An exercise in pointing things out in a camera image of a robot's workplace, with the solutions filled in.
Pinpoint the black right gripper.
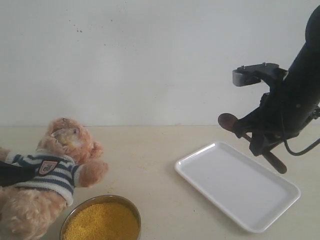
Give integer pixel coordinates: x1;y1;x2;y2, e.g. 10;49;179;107
233;82;320;157

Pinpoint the white rectangular plastic tray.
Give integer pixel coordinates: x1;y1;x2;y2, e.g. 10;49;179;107
174;141;301;234

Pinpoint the dark brown wooden spoon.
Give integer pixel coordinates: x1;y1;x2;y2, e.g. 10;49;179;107
217;113;287;174

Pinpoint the plush teddy bear striped sweater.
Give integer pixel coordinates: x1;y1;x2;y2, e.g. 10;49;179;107
0;117;108;240

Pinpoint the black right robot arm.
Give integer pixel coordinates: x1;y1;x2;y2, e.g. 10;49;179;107
232;7;320;156

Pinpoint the metal bowl of yellow millet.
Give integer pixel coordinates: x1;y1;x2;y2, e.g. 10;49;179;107
59;194;141;240

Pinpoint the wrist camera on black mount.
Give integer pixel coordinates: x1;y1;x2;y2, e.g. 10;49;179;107
232;62;289;88

